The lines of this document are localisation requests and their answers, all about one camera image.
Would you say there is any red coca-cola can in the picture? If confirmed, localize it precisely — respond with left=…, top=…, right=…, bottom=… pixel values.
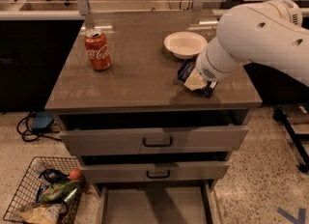
left=84, top=29, right=111, bottom=70

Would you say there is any bottom grey drawer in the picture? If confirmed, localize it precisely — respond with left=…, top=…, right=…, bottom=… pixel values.
left=96, top=182, right=219, bottom=224

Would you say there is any yellow snack bag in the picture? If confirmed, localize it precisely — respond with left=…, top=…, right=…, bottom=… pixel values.
left=20, top=204, right=63, bottom=224

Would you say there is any blue foot pedal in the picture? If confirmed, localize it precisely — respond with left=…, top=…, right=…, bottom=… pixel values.
left=31, top=111, right=54, bottom=132

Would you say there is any dark blue rxbar wrapper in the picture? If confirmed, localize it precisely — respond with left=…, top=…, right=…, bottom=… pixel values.
left=177, top=61, right=217, bottom=98

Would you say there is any green snack bag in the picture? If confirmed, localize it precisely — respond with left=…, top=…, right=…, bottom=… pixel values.
left=39, top=181, right=78, bottom=203

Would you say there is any grey drawer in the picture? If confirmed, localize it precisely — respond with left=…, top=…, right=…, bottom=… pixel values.
left=81, top=161, right=229, bottom=183
left=60, top=126, right=248, bottom=155
left=96, top=182, right=219, bottom=224

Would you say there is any white bowl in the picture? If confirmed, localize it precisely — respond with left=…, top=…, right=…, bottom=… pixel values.
left=164, top=32, right=208, bottom=60

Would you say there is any middle grey drawer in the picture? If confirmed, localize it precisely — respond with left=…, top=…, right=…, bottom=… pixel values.
left=81, top=161, right=229, bottom=183

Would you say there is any black wire basket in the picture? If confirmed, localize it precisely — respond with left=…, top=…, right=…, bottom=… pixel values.
left=3, top=156, right=85, bottom=224

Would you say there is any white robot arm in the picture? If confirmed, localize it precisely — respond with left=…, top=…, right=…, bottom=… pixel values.
left=184, top=0, right=309, bottom=91

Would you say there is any top grey drawer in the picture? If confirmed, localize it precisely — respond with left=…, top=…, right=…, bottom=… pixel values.
left=60, top=126, right=248, bottom=155

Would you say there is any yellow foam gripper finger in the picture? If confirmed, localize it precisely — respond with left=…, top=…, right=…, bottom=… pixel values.
left=184, top=70, right=207, bottom=91

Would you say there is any grey drawer cabinet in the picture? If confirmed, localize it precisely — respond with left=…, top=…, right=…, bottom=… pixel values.
left=44, top=10, right=264, bottom=224

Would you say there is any black rolling cart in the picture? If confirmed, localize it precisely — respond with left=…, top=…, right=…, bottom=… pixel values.
left=272, top=102, right=309, bottom=174

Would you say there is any black floor cable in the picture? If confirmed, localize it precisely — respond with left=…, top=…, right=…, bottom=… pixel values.
left=16, top=111, right=62, bottom=143

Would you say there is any orange ball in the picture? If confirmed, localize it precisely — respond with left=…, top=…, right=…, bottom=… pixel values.
left=69, top=168, right=81, bottom=181

